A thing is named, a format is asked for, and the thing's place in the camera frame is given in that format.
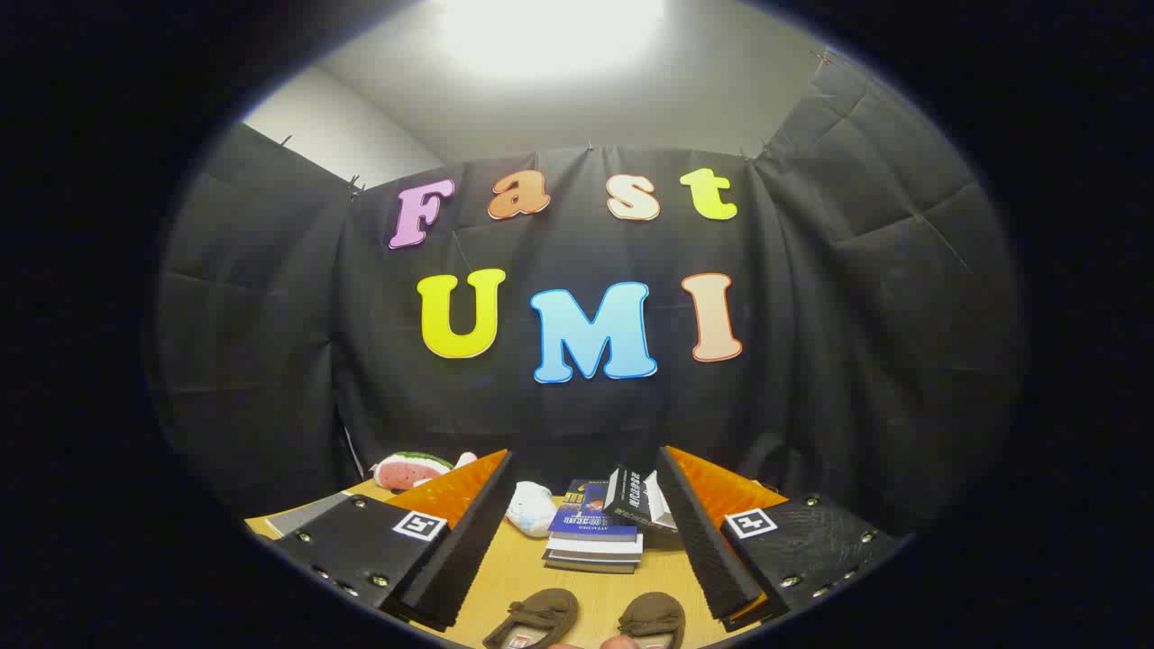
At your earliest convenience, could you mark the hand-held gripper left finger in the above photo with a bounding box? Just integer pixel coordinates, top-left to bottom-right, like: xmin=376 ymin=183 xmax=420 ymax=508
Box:
xmin=270 ymin=449 xmax=519 ymax=632

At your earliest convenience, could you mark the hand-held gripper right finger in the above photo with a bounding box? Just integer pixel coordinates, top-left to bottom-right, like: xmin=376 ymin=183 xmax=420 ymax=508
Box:
xmin=656 ymin=445 xmax=907 ymax=632

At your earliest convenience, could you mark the brown fuzzy shoe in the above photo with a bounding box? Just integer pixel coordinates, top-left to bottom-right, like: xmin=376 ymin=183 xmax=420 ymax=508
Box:
xmin=482 ymin=588 xmax=581 ymax=649
xmin=618 ymin=591 xmax=687 ymax=649

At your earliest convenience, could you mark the grey fabric storage box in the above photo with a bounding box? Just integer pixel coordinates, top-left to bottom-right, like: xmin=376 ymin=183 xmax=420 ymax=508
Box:
xmin=264 ymin=491 xmax=354 ymax=540

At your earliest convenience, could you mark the grey cover book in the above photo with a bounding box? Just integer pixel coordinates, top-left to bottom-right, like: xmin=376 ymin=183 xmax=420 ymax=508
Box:
xmin=642 ymin=471 xmax=681 ymax=533

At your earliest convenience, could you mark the white and blue plush toy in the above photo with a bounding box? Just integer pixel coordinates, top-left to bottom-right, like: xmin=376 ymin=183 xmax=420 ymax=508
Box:
xmin=505 ymin=480 xmax=560 ymax=539

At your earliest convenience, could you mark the black spine book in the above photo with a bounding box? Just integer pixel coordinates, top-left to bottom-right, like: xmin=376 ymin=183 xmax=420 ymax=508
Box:
xmin=602 ymin=465 xmax=668 ymax=533

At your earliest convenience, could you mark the watermelon slice plush toy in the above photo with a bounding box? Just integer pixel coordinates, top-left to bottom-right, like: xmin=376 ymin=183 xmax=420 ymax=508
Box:
xmin=371 ymin=452 xmax=456 ymax=492

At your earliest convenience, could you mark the thick white-paged book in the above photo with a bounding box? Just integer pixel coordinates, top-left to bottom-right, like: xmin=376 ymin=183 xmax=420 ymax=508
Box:
xmin=544 ymin=532 xmax=646 ymax=562

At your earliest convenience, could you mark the blue cover book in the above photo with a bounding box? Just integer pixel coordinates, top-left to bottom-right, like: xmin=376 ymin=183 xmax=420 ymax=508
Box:
xmin=548 ymin=480 xmax=643 ymax=542

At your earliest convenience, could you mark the dark cover book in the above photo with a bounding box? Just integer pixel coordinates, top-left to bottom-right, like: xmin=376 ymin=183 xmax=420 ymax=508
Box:
xmin=541 ymin=554 xmax=639 ymax=575

